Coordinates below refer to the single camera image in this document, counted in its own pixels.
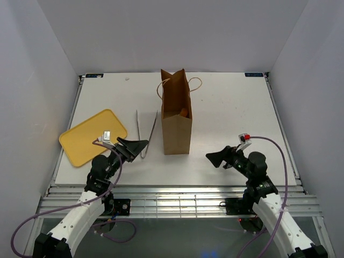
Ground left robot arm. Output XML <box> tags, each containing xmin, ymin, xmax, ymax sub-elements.
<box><xmin>32</xmin><ymin>137</ymin><xmax>149</xmax><ymax>257</ymax></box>

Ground yellow bread slice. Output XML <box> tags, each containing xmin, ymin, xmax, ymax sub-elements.
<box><xmin>179</xmin><ymin>108</ymin><xmax>188</xmax><ymax>117</ymax></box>

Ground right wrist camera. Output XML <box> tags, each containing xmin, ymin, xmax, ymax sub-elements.
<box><xmin>236</xmin><ymin>133</ymin><xmax>252</xmax><ymax>152</ymax></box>

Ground aluminium frame rail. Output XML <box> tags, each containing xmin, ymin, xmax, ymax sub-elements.
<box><xmin>37</xmin><ymin>185</ymin><xmax>323</xmax><ymax>219</ymax></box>

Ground metal serving tongs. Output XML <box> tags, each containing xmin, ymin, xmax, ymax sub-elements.
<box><xmin>135</xmin><ymin>110</ymin><xmax>158</xmax><ymax>159</ymax></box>

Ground brown paper bag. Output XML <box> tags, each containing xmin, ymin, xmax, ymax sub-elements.
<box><xmin>158</xmin><ymin>69</ymin><xmax>200</xmax><ymax>155</ymax></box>

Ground yellow plastic tray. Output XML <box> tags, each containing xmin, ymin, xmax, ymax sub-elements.
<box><xmin>59</xmin><ymin>109</ymin><xmax>127</xmax><ymax>167</ymax></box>

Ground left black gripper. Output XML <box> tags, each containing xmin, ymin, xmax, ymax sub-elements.
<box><xmin>104</xmin><ymin>137</ymin><xmax>148</xmax><ymax>180</ymax></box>

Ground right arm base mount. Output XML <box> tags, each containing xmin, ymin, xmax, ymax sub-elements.
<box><xmin>219</xmin><ymin>198</ymin><xmax>255</xmax><ymax>215</ymax></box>

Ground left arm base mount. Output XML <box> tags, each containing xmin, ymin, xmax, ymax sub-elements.
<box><xmin>107</xmin><ymin>199</ymin><xmax>131</xmax><ymax>217</ymax></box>

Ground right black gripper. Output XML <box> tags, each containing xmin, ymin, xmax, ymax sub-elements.
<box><xmin>205</xmin><ymin>144</ymin><xmax>253</xmax><ymax>179</ymax></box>

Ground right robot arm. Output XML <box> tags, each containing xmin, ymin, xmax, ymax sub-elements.
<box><xmin>206</xmin><ymin>146</ymin><xmax>328</xmax><ymax>257</ymax></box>

